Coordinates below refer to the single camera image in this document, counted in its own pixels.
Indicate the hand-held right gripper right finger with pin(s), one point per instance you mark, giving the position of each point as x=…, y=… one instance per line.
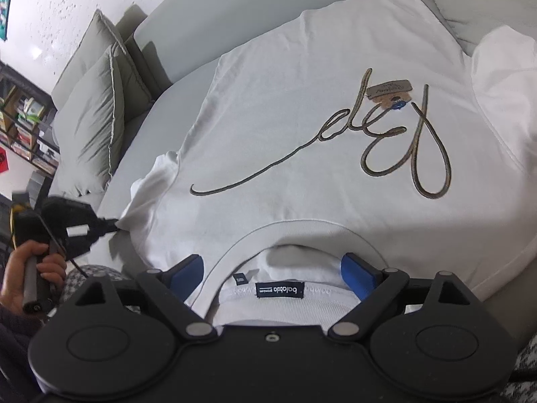
x=356, y=275

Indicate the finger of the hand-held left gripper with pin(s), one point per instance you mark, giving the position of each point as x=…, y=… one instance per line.
x=107, y=226

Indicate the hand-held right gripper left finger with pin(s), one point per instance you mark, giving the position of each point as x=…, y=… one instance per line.
x=186, y=277

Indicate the white shirt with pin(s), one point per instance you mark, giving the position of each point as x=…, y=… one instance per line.
x=314, y=113

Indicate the person's left forearm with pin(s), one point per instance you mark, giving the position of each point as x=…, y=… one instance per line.
x=12, y=340

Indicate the person's left hand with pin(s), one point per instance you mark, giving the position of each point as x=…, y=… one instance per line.
x=12, y=277

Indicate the red sign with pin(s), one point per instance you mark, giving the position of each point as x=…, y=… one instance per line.
x=3, y=160

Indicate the small grey cushion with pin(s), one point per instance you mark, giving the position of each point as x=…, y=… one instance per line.
x=88, y=121

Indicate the bookshelf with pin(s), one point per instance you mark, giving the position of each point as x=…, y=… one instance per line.
x=25, y=121

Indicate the large grey cushion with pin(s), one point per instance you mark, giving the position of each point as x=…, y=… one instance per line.
x=96, y=50

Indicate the brown hang tag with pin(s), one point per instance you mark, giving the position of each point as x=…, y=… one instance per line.
x=388, y=92

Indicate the grey sofa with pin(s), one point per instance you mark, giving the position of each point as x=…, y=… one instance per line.
x=176, y=42

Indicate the teal wall poster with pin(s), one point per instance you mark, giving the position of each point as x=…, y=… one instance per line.
x=5, y=14

